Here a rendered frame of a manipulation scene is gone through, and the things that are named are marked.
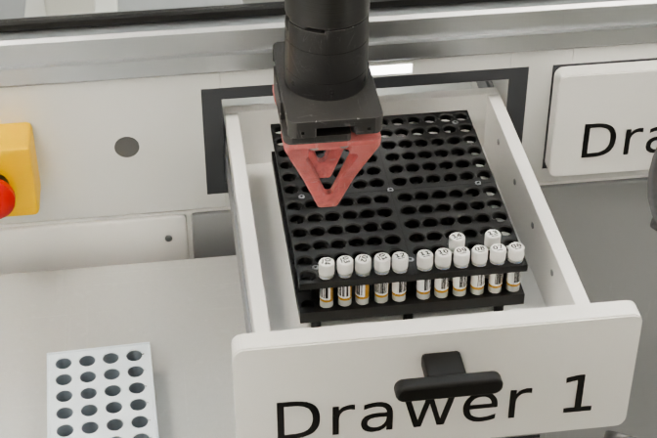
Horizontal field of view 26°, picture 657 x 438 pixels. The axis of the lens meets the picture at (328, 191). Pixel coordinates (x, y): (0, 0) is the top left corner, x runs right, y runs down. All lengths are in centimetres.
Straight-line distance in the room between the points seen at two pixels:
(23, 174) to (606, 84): 52
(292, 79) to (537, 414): 31
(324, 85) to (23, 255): 48
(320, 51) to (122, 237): 45
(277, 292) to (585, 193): 36
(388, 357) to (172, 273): 36
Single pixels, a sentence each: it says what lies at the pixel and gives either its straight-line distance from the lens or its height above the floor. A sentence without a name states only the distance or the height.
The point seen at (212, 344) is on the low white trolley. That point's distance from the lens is 124.
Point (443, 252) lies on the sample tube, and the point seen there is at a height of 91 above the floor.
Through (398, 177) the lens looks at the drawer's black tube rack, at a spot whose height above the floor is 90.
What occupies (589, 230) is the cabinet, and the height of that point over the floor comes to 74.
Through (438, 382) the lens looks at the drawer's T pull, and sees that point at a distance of 98.
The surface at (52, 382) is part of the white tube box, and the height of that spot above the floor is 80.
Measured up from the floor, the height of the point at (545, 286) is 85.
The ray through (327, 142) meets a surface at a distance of 97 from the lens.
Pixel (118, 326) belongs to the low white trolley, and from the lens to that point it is 126.
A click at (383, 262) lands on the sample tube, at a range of 108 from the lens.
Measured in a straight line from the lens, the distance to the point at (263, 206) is 126.
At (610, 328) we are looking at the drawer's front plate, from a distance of 103.
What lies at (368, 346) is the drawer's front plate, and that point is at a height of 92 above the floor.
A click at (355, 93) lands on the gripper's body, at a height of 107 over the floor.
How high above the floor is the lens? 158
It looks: 36 degrees down
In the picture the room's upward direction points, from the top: straight up
